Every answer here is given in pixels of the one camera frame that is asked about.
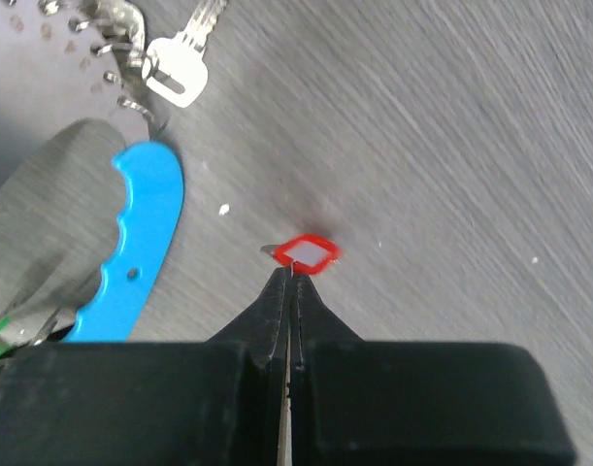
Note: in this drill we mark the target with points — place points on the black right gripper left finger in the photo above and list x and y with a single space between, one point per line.
220 402

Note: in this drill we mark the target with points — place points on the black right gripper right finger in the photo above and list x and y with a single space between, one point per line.
359 402

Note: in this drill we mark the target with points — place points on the red headed key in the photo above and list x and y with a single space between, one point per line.
307 254

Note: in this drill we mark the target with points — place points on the metal key organizer blue handle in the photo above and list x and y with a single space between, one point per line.
57 69

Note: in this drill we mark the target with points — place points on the loose silver key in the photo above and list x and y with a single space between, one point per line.
180 74

